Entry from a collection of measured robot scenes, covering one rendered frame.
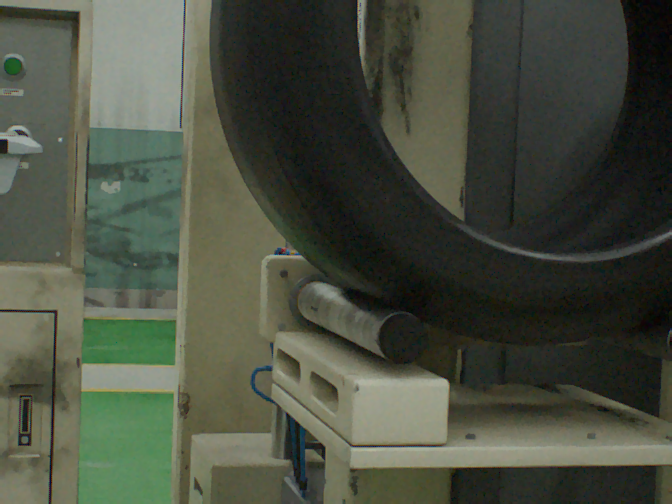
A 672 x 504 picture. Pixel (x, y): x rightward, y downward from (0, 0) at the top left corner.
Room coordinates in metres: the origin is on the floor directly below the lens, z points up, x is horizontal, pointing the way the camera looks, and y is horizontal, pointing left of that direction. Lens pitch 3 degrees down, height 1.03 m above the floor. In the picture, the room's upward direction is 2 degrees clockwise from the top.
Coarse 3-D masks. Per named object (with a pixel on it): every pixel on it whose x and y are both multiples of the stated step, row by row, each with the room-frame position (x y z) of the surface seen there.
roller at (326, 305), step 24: (312, 288) 1.41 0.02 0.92; (336, 288) 1.36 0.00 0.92; (312, 312) 1.37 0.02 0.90; (336, 312) 1.27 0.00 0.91; (360, 312) 1.20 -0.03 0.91; (384, 312) 1.15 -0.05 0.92; (360, 336) 1.18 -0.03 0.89; (384, 336) 1.11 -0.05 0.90; (408, 336) 1.12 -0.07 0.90; (408, 360) 1.12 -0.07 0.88
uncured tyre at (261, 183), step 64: (256, 0) 1.11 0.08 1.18; (320, 0) 1.08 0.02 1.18; (640, 0) 1.45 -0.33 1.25; (256, 64) 1.11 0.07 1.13; (320, 64) 1.08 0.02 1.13; (640, 64) 1.46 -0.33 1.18; (256, 128) 1.13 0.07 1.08; (320, 128) 1.09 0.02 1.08; (640, 128) 1.45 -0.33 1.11; (256, 192) 1.27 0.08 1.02; (320, 192) 1.11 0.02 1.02; (384, 192) 1.10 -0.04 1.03; (576, 192) 1.45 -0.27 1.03; (640, 192) 1.44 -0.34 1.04; (320, 256) 1.20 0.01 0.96; (384, 256) 1.12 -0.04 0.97; (448, 256) 1.11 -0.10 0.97; (512, 256) 1.12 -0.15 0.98; (576, 256) 1.14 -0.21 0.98; (640, 256) 1.15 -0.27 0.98; (448, 320) 1.15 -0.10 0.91; (512, 320) 1.15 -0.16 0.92; (576, 320) 1.16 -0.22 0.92; (640, 320) 1.19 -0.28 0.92
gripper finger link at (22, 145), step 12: (12, 144) 1.32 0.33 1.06; (24, 144) 1.33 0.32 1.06; (36, 144) 1.35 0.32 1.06; (0, 156) 1.32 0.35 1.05; (12, 156) 1.33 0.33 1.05; (0, 168) 1.32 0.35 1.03; (12, 168) 1.33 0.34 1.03; (0, 180) 1.32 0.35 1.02; (12, 180) 1.33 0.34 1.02; (0, 192) 1.33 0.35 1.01
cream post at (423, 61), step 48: (384, 0) 1.50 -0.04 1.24; (432, 0) 1.51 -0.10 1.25; (384, 48) 1.50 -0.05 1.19; (432, 48) 1.51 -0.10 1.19; (384, 96) 1.50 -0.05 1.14; (432, 96) 1.51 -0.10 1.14; (432, 144) 1.51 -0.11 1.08; (432, 192) 1.51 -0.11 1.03; (336, 480) 1.55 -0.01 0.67; (384, 480) 1.50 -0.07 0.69; (432, 480) 1.52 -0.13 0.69
